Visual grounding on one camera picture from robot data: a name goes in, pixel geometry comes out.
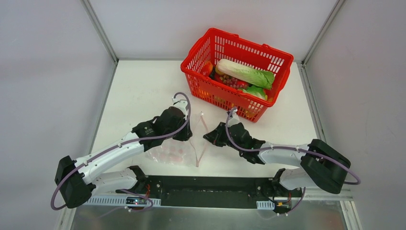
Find napa cabbage toy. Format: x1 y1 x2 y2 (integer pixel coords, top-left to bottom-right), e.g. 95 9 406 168
216 59 275 90

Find red pepper toy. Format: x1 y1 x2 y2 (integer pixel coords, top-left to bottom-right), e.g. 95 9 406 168
236 80 249 90

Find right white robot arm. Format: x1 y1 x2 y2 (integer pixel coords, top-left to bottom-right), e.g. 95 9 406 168
203 122 351 196

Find clear zip top bag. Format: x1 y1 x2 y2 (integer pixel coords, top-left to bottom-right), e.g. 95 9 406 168
145 111 208 168

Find red plastic shopping basket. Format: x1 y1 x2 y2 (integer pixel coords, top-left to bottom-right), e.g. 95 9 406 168
180 28 293 122

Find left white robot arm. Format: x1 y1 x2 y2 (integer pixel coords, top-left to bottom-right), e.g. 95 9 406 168
51 101 192 210

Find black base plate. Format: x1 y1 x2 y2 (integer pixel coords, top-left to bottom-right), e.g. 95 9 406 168
129 175 302 209

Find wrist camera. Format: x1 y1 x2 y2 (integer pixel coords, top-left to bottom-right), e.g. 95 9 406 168
226 111 240 127
172 98 189 116

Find aluminium frame rail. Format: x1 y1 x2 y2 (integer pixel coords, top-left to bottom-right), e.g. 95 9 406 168
56 167 341 209

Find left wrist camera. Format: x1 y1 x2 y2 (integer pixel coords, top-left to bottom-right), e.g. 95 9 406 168
172 98 189 116

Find green lettuce toy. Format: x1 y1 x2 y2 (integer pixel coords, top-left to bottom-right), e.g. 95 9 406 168
242 85 268 101

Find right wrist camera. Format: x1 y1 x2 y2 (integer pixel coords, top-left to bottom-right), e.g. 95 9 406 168
226 111 240 127

